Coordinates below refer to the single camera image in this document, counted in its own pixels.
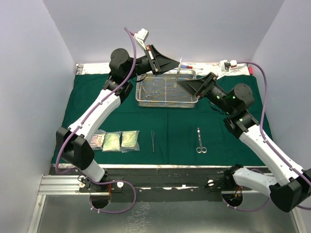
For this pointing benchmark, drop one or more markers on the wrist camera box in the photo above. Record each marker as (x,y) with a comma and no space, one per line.
(226,67)
(141,37)

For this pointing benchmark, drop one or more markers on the steel surgical scissors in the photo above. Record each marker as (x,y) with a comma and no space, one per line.
(200,148)

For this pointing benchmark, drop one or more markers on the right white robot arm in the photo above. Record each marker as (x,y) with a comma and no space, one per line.
(290,183)

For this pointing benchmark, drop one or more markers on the aluminium extrusion frame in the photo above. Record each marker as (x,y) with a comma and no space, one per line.
(73,214)

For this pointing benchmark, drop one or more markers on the steel forceps in tray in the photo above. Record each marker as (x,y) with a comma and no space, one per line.
(152,92)

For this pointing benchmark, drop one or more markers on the pink instrument packet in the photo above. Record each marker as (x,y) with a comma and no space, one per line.
(97,140)

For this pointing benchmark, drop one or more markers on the green packet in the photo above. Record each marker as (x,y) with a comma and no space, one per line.
(129,141)

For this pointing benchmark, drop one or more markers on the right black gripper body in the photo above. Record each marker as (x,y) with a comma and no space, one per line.
(208,84)

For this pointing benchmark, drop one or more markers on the metal mesh instrument tray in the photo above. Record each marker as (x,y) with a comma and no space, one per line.
(170,96)

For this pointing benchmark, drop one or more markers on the blue red pen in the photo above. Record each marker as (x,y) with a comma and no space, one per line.
(190,67)

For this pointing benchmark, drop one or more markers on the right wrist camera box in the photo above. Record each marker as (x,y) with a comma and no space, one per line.
(226,67)

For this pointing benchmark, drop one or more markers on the steel tweezers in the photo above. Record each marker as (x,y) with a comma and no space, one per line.
(178,73)
(153,140)

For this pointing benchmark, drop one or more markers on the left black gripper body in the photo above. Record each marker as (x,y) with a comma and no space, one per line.
(153,64)

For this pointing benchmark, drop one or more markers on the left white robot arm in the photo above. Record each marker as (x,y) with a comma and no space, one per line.
(74,141)

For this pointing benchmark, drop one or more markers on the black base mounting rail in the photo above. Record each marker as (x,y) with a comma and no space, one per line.
(151,185)

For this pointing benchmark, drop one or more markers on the red marker at edge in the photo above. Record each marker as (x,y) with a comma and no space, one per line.
(250,70)

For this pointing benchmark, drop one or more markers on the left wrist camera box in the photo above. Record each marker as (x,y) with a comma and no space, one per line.
(141,37)

